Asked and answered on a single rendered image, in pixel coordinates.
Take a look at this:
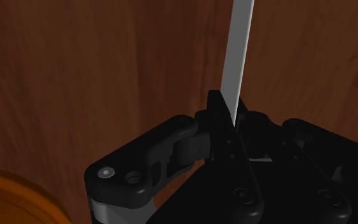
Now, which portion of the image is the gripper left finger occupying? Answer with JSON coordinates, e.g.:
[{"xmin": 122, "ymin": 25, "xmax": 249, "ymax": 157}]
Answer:
[{"xmin": 83, "ymin": 90, "xmax": 265, "ymax": 224}]

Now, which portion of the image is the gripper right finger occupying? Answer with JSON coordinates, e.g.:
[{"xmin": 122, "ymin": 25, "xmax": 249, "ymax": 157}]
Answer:
[{"xmin": 235, "ymin": 97, "xmax": 358, "ymax": 224}]

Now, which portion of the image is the grey thin blade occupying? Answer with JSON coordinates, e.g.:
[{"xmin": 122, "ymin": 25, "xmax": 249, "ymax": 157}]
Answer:
[{"xmin": 220, "ymin": 0, "xmax": 256, "ymax": 128}]

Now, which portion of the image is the orange round object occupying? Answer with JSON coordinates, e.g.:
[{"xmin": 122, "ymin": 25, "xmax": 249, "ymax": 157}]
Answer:
[{"xmin": 0, "ymin": 166, "xmax": 72, "ymax": 224}]

